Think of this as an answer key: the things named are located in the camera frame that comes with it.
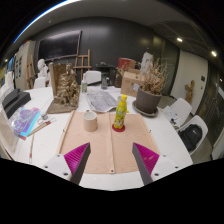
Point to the black flat box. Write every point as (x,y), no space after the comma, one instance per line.
(10,98)
(20,103)

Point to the white plaster bust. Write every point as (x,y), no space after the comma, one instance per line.
(42,68)
(7,83)

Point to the thin wooden stick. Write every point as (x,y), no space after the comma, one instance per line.
(31,153)

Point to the brown cardboard box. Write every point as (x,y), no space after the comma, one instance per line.
(130,83)

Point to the grey printed newspaper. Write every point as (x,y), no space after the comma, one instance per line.
(101,100)

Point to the golden figure sculpture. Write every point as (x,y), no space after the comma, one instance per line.
(66,88)

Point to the wooden easel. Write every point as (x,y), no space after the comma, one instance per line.
(87,63)

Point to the tall white plaster statue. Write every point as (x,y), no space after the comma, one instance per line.
(146,61)

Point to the white cabinet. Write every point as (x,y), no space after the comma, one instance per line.
(24,63)

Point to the black backpack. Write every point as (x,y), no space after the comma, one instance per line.
(190,137)

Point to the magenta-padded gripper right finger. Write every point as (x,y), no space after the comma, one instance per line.
(146,160)

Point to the white tape roll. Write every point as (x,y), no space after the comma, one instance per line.
(119,99)

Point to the colourful printed book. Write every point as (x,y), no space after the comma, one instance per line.
(23,121)

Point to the dried plant in grey pot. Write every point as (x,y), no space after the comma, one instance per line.
(147,100)

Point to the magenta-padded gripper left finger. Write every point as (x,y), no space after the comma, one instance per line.
(77,160)

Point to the small glass jar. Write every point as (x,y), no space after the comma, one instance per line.
(44,116)

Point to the grey glass bottle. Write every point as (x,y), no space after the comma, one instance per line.
(104,83)

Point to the wooden carved figure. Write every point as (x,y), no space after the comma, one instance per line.
(189,91)

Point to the red box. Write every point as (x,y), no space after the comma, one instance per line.
(126,63)

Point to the black wall screen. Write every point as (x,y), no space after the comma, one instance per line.
(60,45)

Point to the black machine on stand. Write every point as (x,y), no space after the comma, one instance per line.
(106,70)

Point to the white chair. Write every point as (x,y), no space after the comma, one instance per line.
(200,121)
(92,76)
(182,106)
(40,82)

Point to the yellow drink bottle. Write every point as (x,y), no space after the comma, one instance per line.
(120,115)

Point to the flat round red coaster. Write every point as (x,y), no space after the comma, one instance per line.
(118,130)

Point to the white bottle with green label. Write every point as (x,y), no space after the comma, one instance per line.
(84,86)

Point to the round ceiling spotlight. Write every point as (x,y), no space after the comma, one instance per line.
(214,53)
(179,39)

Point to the stack of papers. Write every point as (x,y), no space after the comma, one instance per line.
(170,115)

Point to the beige speckled mug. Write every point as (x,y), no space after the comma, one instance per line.
(90,122)

